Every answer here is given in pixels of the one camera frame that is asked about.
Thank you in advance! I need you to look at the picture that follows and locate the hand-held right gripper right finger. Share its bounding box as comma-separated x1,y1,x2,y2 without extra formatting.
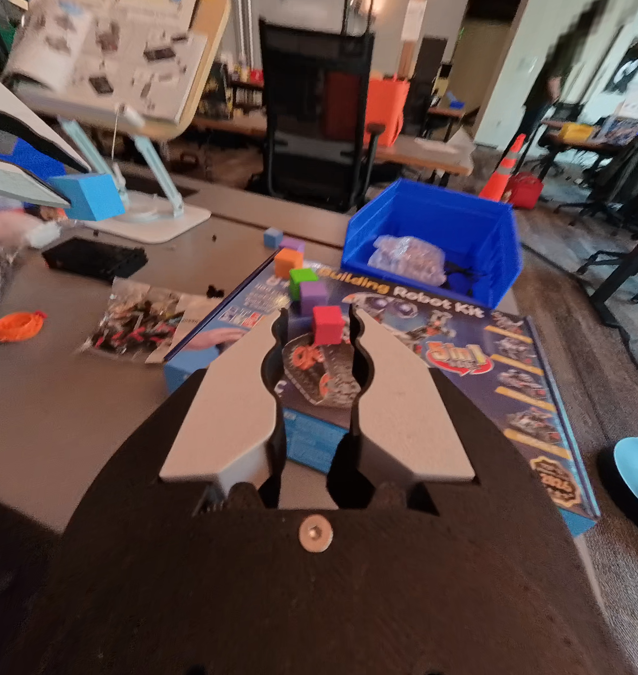
330,306,476,503

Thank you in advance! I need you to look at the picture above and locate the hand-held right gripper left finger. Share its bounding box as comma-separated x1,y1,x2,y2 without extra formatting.
159,309,288,501

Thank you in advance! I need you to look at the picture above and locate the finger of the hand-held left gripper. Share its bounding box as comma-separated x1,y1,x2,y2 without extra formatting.
0,69,93,176
0,167,72,210

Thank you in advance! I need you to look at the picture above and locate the white label wheels bag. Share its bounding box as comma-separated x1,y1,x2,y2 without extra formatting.
0,208,66,254

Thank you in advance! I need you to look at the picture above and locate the silver plastic parts bag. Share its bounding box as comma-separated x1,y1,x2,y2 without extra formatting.
79,280,219,365

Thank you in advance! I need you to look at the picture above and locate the red foam cube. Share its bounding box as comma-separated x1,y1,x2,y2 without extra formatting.
312,305,345,346

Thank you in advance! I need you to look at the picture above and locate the green foam cube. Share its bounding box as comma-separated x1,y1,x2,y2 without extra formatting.
289,268,319,300

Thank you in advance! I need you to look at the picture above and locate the orange foam cube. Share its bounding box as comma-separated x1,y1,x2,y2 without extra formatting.
274,248,305,279

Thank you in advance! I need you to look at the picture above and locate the grey desk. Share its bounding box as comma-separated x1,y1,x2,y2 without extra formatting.
0,159,531,539

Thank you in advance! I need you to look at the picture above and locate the blue robot kit box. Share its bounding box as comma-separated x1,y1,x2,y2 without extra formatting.
163,253,602,536

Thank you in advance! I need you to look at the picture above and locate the instruction booklet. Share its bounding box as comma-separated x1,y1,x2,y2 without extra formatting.
3,0,209,122

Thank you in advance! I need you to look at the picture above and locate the orange plastic gear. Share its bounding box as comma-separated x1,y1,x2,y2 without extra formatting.
0,310,47,343

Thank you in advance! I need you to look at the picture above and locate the bubble wrap bag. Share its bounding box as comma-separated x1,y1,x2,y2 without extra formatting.
368,234,447,287

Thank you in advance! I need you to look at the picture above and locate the white book stand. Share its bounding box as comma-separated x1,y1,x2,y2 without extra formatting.
3,0,233,245

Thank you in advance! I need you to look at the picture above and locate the pale blue round stand base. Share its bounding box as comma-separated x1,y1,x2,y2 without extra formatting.
599,438,638,539

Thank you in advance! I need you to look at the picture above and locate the red plastic object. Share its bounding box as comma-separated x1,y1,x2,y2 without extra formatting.
507,174,544,210

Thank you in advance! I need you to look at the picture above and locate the orange traffic cone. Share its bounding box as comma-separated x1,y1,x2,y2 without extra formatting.
478,134,528,203

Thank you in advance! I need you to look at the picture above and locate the wooden background table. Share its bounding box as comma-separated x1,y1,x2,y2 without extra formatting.
193,111,476,191

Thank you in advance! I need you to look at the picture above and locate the black background office chair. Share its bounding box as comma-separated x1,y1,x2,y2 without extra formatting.
258,19,388,212

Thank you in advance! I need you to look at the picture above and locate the orange bucket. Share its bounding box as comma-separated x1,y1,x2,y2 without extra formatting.
325,72,411,148

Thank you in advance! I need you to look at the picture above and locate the black cable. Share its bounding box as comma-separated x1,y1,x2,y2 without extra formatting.
444,259,480,298

